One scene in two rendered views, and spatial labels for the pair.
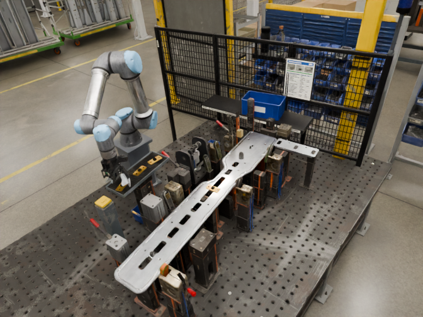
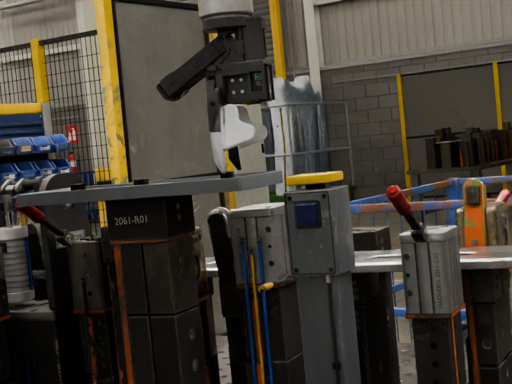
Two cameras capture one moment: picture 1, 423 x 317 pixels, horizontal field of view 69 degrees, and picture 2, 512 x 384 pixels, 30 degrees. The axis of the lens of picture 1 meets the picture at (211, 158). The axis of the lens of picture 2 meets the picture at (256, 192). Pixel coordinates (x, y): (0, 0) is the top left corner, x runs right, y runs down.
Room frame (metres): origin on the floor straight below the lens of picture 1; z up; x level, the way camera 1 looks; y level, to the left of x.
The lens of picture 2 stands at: (1.44, 1.79, 1.21)
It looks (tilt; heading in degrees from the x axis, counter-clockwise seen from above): 3 degrees down; 259
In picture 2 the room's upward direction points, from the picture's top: 6 degrees counter-clockwise
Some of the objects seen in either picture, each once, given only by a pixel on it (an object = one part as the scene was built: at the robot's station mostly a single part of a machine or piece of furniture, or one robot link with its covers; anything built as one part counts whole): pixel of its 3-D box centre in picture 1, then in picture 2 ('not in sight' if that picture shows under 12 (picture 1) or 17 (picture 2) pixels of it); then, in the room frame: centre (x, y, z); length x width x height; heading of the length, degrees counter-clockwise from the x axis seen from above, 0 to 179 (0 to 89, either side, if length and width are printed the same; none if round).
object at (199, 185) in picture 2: (138, 172); (148, 189); (1.34, 0.41, 1.16); 0.37 x 0.14 x 0.02; 144
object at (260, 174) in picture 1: (259, 190); not in sight; (1.44, -0.29, 0.84); 0.11 x 0.08 x 0.29; 54
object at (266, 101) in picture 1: (263, 105); not in sight; (2.12, -0.43, 1.09); 0.30 x 0.17 x 0.13; 60
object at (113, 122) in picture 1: (108, 127); not in sight; (1.32, 0.49, 1.48); 0.11 x 0.11 x 0.08; 80
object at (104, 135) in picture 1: (104, 138); not in sight; (1.22, 0.49, 1.48); 0.09 x 0.08 x 0.11; 170
